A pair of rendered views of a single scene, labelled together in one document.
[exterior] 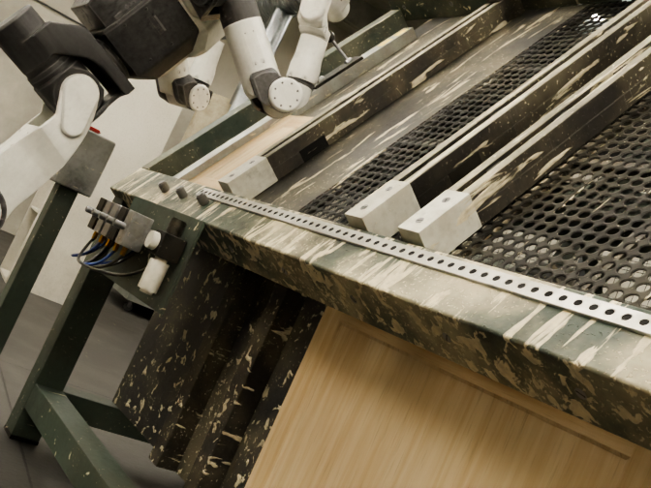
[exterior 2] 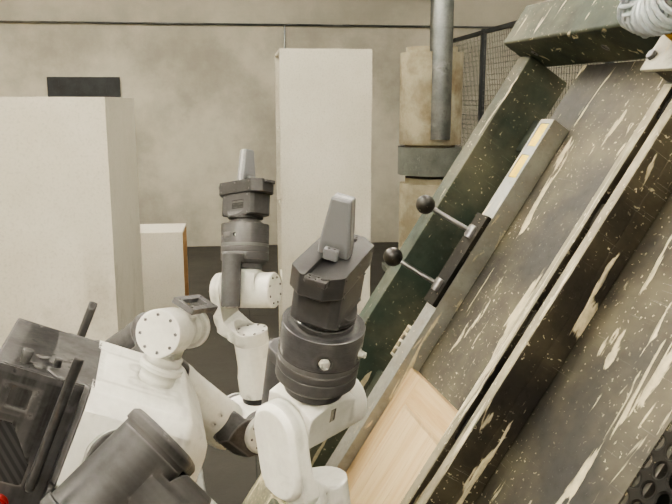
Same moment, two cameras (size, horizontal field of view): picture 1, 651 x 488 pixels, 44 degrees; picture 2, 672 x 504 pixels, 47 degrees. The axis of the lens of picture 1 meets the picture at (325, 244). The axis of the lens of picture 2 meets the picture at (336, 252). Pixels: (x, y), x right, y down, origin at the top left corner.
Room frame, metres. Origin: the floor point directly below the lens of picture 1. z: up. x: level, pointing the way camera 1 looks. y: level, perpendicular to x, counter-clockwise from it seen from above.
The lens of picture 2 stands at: (1.09, -0.06, 1.74)
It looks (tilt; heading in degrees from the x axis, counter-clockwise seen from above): 11 degrees down; 19
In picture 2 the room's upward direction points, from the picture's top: straight up
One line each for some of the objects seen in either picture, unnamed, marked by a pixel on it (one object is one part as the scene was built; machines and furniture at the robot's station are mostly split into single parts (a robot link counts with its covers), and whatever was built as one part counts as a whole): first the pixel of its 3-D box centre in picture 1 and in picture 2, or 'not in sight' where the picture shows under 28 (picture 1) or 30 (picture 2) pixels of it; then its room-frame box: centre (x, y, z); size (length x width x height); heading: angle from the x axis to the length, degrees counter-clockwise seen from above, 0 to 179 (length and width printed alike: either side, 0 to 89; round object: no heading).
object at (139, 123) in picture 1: (102, 164); (321, 206); (5.97, 1.74, 1.03); 0.60 x 0.58 x 2.05; 26
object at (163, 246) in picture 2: not in sight; (150, 271); (6.38, 3.39, 0.36); 0.58 x 0.45 x 0.72; 116
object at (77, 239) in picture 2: not in sight; (68, 278); (4.14, 2.40, 0.88); 0.90 x 0.60 x 1.75; 26
